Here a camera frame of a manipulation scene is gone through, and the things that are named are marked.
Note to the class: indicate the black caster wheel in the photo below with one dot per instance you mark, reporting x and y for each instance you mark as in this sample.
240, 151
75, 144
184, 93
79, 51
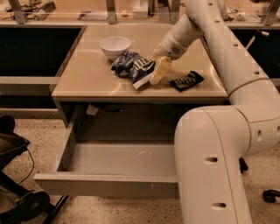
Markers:
270, 196

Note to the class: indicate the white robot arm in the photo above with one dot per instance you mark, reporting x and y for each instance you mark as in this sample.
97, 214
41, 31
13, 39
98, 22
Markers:
209, 141

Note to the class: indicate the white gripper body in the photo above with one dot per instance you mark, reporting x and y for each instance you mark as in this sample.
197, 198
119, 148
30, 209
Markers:
171, 46

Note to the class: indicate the white tissue box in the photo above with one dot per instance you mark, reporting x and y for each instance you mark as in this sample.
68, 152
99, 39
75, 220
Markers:
139, 9

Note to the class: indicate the white rod with base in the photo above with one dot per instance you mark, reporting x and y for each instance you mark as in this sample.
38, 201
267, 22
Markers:
257, 34

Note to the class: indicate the black snack packet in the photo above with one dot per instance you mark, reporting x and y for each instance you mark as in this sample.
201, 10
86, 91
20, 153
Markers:
188, 81

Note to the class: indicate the black office chair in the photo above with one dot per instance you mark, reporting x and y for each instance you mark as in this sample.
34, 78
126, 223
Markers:
45, 136

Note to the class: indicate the white bowl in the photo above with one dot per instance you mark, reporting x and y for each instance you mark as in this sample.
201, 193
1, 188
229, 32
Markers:
114, 46

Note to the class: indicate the open grey drawer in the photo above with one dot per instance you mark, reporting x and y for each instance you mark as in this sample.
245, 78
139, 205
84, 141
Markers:
127, 154

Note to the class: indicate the blue chip bag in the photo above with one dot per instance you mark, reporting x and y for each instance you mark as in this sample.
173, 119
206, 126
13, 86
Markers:
132, 65

